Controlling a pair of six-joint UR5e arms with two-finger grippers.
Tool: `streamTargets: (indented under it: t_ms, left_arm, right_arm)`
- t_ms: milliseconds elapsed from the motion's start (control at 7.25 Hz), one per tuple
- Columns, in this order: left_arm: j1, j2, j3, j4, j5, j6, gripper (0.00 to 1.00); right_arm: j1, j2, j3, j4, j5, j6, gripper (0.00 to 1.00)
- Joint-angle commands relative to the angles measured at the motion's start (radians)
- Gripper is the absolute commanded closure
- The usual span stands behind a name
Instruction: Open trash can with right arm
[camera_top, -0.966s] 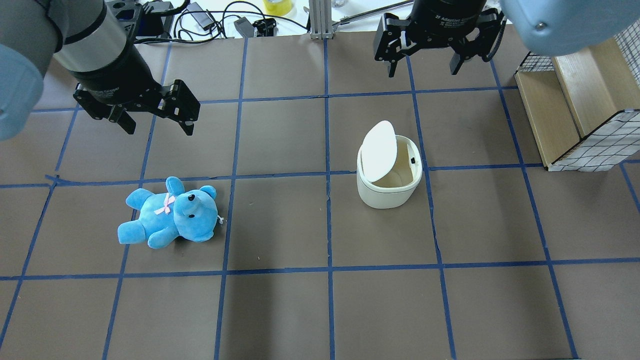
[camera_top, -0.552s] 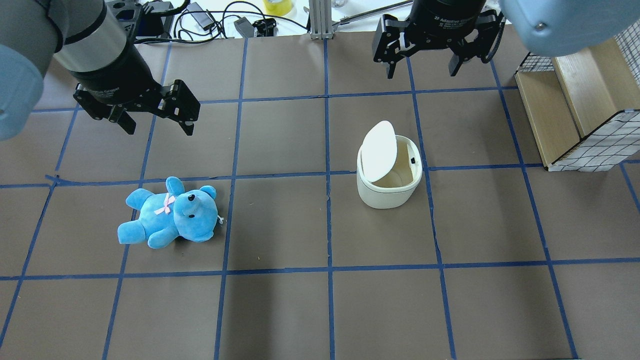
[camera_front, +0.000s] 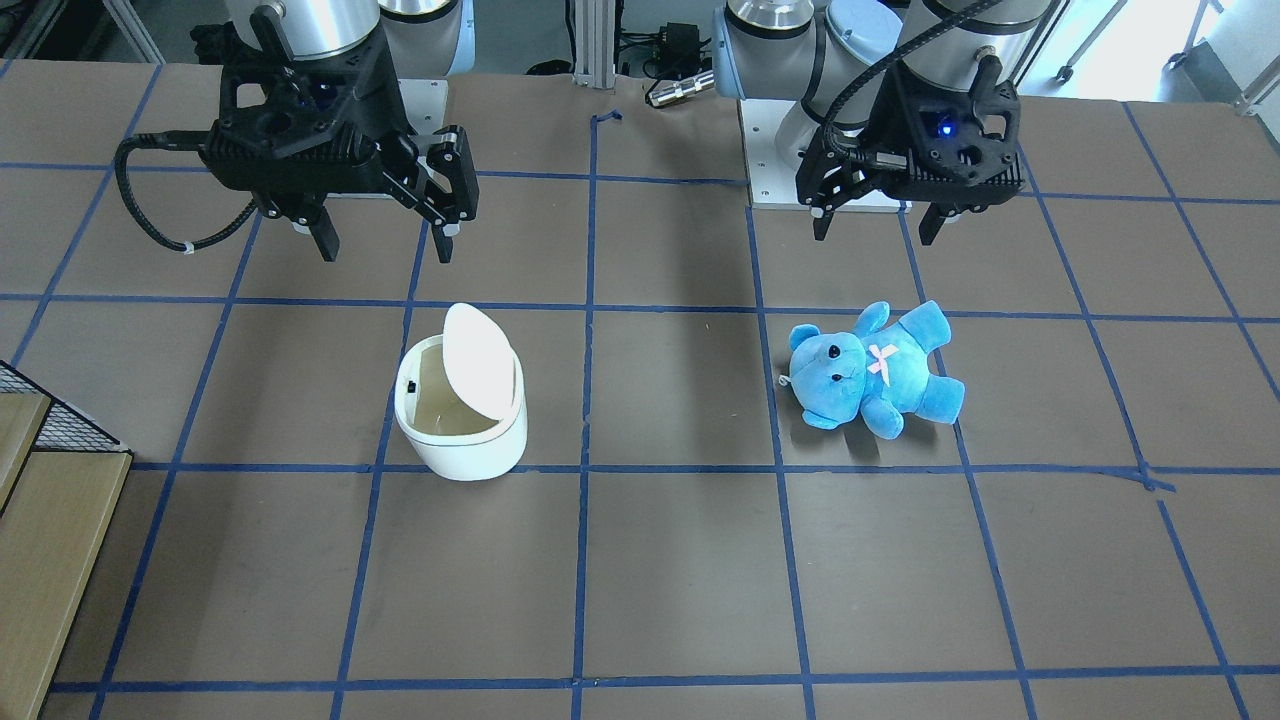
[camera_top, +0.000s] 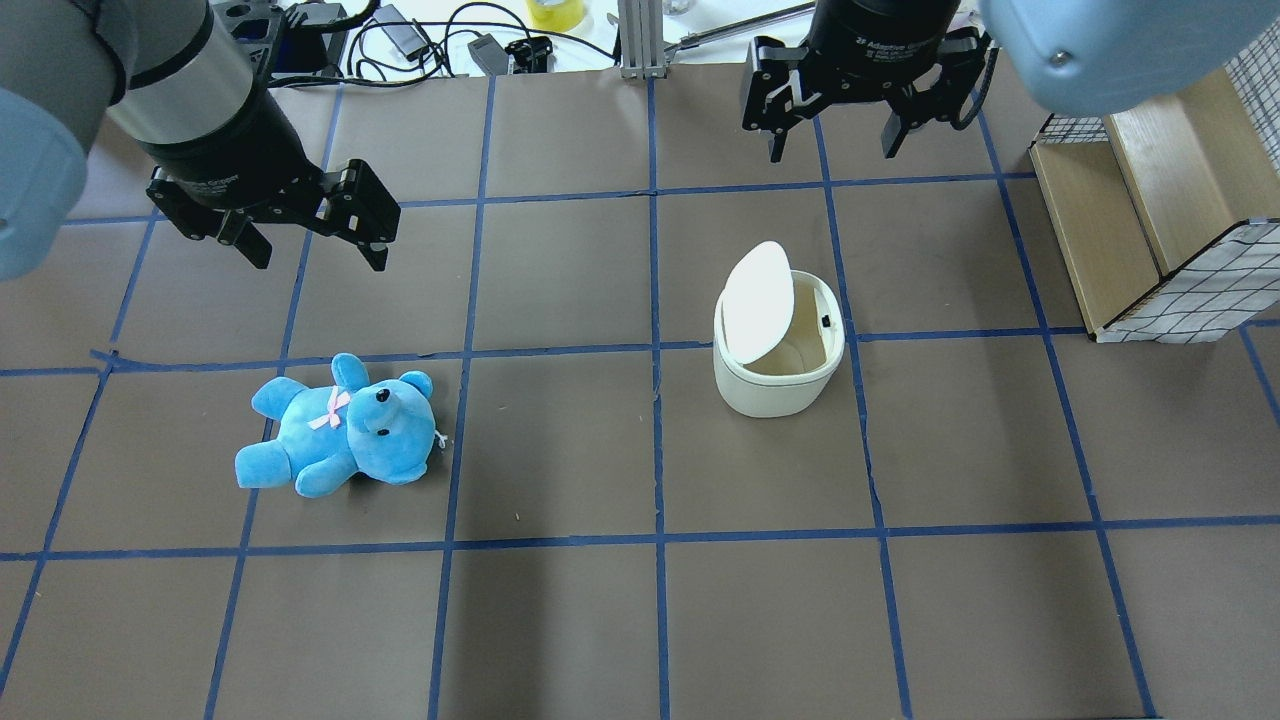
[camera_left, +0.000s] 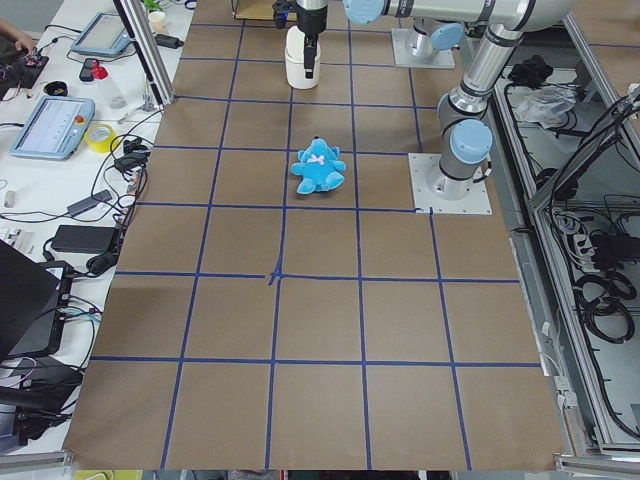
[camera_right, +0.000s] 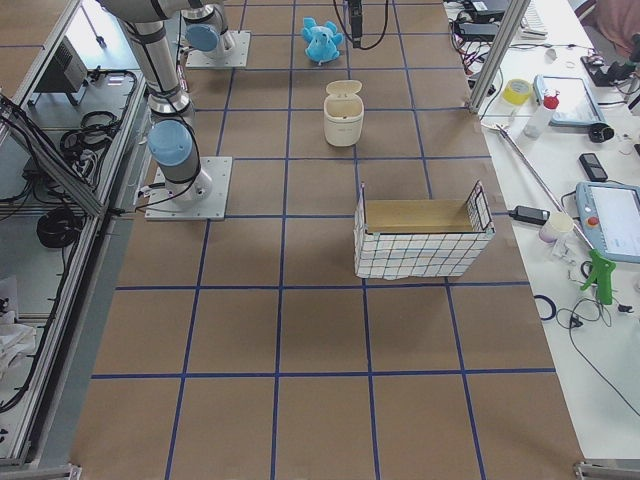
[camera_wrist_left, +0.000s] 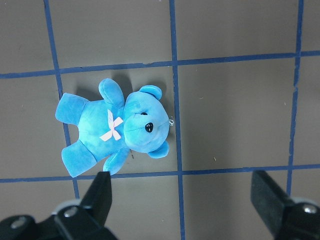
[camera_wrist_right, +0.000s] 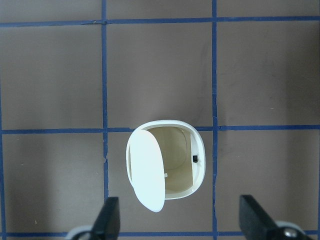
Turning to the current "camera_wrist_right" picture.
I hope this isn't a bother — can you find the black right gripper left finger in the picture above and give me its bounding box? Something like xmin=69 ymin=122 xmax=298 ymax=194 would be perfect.
xmin=66 ymin=197 xmax=120 ymax=240

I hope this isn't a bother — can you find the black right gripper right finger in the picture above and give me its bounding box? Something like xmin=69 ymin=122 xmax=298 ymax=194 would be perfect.
xmin=239 ymin=195 xmax=308 ymax=240

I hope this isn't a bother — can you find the white lidded trash can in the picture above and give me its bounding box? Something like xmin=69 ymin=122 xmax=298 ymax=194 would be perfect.
xmin=125 ymin=119 xmax=206 ymax=213

